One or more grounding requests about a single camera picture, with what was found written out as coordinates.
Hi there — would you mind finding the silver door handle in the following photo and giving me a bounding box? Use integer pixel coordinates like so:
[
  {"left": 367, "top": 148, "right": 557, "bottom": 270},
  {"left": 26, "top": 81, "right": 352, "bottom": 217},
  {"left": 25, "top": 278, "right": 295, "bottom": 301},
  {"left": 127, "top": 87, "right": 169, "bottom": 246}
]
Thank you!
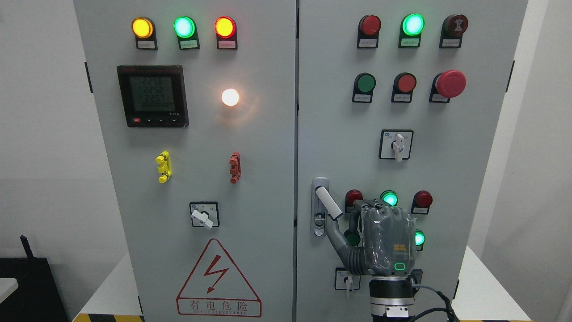
[{"left": 311, "top": 177, "right": 344, "bottom": 237}]

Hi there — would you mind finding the grey left cabinet door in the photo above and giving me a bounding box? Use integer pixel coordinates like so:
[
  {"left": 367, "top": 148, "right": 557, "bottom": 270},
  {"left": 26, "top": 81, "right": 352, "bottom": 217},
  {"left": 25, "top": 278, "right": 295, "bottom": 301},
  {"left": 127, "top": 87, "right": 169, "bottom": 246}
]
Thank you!
[{"left": 74, "top": 0, "right": 297, "bottom": 322}]

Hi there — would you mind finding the grey cabinet door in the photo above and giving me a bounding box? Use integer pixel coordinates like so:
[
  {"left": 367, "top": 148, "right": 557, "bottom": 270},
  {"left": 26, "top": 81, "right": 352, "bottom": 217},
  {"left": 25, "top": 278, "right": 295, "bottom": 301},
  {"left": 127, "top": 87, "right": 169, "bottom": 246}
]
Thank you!
[
  {"left": 296, "top": 0, "right": 528, "bottom": 322},
  {"left": 74, "top": 0, "right": 297, "bottom": 322}
]

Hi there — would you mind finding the grey right cabinet door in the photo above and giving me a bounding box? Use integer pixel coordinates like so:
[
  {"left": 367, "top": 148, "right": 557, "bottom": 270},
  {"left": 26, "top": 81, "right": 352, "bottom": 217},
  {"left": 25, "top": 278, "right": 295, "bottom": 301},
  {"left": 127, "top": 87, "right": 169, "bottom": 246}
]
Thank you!
[{"left": 296, "top": 0, "right": 528, "bottom": 322}]

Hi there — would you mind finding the red terminal connector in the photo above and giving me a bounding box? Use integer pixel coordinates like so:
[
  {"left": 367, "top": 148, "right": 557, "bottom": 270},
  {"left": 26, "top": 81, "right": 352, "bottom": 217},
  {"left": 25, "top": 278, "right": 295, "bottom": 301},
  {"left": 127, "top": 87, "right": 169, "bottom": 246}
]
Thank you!
[{"left": 229, "top": 151, "right": 241, "bottom": 185}]

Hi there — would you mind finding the dark red indicator middle left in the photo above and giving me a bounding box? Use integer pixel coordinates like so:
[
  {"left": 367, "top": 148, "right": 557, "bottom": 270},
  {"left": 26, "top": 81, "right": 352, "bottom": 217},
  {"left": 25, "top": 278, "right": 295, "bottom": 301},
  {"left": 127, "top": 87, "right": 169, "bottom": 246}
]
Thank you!
[{"left": 345, "top": 189, "right": 363, "bottom": 213}]

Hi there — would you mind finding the dark red indicator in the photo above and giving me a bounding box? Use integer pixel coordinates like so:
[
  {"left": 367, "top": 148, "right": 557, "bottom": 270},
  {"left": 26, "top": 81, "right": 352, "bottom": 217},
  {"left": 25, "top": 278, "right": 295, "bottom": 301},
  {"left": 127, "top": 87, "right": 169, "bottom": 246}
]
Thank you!
[
  {"left": 356, "top": 15, "right": 381, "bottom": 49},
  {"left": 411, "top": 190, "right": 433, "bottom": 215},
  {"left": 345, "top": 189, "right": 363, "bottom": 213}
]

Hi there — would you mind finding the white glowing indicator light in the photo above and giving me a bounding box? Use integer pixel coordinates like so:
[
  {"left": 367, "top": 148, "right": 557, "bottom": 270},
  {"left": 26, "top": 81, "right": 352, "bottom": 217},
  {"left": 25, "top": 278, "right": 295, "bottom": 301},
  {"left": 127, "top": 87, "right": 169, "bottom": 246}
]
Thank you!
[{"left": 221, "top": 88, "right": 240, "bottom": 107}]

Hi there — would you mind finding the green push button lower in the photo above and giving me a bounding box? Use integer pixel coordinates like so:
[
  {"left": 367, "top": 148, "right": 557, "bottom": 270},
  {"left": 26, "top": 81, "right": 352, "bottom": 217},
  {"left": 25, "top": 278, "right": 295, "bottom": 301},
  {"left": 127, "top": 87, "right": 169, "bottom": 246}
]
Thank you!
[{"left": 343, "top": 229, "right": 361, "bottom": 246}]

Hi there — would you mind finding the green push button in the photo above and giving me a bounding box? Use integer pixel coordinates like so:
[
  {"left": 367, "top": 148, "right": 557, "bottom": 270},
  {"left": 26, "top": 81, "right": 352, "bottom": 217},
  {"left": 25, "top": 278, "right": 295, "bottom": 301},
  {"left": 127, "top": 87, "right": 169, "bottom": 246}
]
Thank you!
[
  {"left": 352, "top": 72, "right": 376, "bottom": 103},
  {"left": 343, "top": 229, "right": 361, "bottom": 246}
]

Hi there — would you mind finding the green lit indicator middle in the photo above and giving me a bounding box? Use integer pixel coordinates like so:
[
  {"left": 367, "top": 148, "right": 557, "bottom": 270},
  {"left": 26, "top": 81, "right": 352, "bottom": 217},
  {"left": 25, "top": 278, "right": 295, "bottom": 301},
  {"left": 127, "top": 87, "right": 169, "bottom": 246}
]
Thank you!
[{"left": 380, "top": 190, "right": 399, "bottom": 206}]

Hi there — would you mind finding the green push button upper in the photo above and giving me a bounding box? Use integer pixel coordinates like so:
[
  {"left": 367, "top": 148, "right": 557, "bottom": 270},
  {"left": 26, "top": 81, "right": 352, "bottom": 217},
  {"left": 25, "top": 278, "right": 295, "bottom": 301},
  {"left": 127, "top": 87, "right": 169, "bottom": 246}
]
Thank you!
[{"left": 352, "top": 72, "right": 376, "bottom": 103}]

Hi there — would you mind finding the yellow terminal connector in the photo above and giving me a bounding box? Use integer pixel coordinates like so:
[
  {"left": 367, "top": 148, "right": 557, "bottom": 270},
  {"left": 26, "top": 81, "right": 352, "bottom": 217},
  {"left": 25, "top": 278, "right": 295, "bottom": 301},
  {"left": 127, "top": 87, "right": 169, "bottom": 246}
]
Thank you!
[{"left": 155, "top": 151, "right": 172, "bottom": 184}]

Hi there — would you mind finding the red push button upper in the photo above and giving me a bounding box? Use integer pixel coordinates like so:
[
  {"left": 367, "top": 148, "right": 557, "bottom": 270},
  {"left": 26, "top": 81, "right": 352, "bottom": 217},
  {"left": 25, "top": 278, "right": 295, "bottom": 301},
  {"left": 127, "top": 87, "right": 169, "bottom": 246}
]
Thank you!
[{"left": 391, "top": 72, "right": 417, "bottom": 103}]

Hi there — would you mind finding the dark red indicator middle right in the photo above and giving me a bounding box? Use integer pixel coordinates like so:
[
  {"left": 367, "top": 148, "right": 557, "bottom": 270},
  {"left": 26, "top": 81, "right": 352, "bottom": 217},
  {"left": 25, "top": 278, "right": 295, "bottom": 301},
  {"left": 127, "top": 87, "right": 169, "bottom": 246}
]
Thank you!
[{"left": 411, "top": 190, "right": 433, "bottom": 215}]

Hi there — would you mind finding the red lit indicator light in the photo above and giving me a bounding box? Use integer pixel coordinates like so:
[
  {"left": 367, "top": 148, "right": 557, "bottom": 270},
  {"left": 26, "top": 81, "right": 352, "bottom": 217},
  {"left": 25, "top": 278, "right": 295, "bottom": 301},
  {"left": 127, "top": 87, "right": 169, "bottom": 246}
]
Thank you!
[{"left": 214, "top": 16, "right": 238, "bottom": 50}]

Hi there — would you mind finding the red electrical warning triangle sticker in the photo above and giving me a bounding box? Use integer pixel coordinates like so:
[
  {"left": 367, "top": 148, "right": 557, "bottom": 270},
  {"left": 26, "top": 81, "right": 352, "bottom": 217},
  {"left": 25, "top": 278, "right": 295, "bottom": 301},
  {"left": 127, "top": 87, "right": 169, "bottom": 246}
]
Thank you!
[{"left": 177, "top": 238, "right": 263, "bottom": 318}]

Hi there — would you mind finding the black digital power meter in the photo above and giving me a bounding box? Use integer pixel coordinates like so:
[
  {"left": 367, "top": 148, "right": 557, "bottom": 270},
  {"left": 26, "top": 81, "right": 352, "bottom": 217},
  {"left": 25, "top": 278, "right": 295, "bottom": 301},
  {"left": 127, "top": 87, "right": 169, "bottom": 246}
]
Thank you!
[{"left": 117, "top": 65, "right": 189, "bottom": 128}]

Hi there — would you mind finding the green lit button lower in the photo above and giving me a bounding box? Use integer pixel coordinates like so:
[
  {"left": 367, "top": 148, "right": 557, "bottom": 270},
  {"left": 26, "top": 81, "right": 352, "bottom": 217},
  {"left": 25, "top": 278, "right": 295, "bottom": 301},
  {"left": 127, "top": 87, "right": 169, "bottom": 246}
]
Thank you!
[{"left": 415, "top": 229, "right": 426, "bottom": 251}]

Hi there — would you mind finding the dark red indicator top right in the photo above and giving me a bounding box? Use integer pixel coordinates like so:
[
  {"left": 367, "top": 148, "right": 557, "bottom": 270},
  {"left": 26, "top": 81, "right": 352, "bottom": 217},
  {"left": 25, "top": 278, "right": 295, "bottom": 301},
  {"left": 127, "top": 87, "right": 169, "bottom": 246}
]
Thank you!
[{"left": 356, "top": 15, "right": 381, "bottom": 49}]

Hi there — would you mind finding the green indicator light top left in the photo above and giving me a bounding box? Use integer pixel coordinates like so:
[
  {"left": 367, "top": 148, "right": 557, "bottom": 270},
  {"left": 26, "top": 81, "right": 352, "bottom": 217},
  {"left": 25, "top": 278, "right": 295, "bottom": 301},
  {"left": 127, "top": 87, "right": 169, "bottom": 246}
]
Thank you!
[{"left": 173, "top": 16, "right": 200, "bottom": 50}]

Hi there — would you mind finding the green indicator light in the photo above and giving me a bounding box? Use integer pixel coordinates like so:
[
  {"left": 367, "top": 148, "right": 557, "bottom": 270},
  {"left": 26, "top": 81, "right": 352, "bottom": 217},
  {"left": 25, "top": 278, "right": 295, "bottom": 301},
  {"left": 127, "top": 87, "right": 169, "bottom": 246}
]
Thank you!
[
  {"left": 398, "top": 13, "right": 425, "bottom": 48},
  {"left": 173, "top": 16, "right": 200, "bottom": 50}
]

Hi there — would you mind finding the red emergency stop button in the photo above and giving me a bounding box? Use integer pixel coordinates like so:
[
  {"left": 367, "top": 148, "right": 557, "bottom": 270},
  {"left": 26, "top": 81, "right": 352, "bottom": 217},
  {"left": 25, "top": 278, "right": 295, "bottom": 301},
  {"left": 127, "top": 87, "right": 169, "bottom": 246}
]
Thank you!
[{"left": 429, "top": 69, "right": 467, "bottom": 103}]

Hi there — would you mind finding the green indicator light top right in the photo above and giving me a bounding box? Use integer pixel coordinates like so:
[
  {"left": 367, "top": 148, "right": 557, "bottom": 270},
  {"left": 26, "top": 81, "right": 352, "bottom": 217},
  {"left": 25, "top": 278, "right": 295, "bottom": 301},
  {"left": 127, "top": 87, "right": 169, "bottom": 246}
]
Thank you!
[{"left": 398, "top": 13, "right": 425, "bottom": 48}]

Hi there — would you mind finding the yellow indicator light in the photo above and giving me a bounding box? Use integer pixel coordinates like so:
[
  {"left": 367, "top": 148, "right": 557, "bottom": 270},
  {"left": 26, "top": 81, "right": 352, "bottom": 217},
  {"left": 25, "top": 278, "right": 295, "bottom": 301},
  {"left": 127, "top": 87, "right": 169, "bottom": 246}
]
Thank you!
[{"left": 131, "top": 17, "right": 158, "bottom": 51}]

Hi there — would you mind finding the dark red buzzer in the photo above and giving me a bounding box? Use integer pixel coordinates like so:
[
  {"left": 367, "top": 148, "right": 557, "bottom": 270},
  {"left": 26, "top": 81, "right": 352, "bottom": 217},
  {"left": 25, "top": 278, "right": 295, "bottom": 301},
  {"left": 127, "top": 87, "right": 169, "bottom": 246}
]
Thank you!
[{"left": 439, "top": 14, "right": 468, "bottom": 48}]

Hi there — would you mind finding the yellow black hazard tape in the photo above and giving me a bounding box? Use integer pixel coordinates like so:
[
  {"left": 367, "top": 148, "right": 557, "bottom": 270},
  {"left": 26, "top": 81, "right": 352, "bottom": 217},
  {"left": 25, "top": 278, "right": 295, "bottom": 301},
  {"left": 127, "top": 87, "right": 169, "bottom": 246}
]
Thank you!
[{"left": 73, "top": 313, "right": 145, "bottom": 322}]

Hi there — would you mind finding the black box at left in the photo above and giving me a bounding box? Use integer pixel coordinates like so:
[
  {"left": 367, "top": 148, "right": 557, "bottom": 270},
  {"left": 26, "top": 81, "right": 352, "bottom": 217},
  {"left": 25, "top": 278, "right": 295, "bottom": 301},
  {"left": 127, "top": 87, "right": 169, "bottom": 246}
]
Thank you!
[{"left": 0, "top": 236, "right": 69, "bottom": 322}]

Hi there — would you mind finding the left door rotary switch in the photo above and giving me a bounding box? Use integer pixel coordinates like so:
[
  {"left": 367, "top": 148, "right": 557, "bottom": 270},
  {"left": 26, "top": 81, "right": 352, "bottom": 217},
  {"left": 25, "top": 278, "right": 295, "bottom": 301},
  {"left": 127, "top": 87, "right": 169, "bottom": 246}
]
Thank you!
[{"left": 189, "top": 201, "right": 220, "bottom": 230}]

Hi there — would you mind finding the white rotary switch upper right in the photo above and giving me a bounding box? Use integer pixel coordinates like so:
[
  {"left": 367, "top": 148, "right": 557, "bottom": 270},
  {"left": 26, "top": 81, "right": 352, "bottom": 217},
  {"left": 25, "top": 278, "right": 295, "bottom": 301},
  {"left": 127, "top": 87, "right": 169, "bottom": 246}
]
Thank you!
[{"left": 378, "top": 130, "right": 413, "bottom": 162}]

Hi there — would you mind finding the white rotary switch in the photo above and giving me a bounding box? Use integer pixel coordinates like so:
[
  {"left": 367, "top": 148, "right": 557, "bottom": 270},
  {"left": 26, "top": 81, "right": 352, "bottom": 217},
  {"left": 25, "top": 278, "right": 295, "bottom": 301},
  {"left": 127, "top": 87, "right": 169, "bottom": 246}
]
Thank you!
[
  {"left": 378, "top": 130, "right": 413, "bottom": 162},
  {"left": 334, "top": 267, "right": 361, "bottom": 298}
]

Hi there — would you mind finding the white rotary switch lower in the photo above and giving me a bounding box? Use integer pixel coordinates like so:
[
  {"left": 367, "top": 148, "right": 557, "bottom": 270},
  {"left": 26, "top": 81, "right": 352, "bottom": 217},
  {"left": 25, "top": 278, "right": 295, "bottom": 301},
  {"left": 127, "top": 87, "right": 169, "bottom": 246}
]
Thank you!
[{"left": 334, "top": 267, "right": 361, "bottom": 298}]

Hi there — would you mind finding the black rotary knob switch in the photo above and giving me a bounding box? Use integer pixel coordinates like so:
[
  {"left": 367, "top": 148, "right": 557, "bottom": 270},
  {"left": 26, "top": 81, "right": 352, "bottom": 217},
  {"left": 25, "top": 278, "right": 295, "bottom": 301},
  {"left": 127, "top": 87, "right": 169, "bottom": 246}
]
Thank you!
[{"left": 407, "top": 268, "right": 423, "bottom": 295}]

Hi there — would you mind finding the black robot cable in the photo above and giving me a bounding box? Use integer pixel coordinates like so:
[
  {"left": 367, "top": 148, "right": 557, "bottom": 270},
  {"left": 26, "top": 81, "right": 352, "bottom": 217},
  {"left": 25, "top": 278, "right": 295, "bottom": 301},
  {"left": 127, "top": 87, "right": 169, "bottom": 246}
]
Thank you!
[{"left": 409, "top": 283, "right": 461, "bottom": 322}]

